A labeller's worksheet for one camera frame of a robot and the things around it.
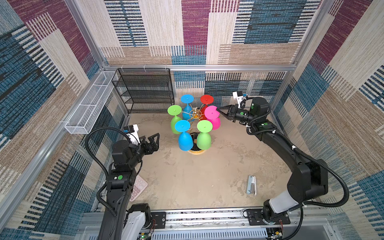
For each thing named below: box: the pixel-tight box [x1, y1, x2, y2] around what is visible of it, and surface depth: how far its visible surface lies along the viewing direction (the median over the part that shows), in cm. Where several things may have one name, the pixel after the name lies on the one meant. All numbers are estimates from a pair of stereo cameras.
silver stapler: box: [246, 175, 257, 196], surface depth 83 cm
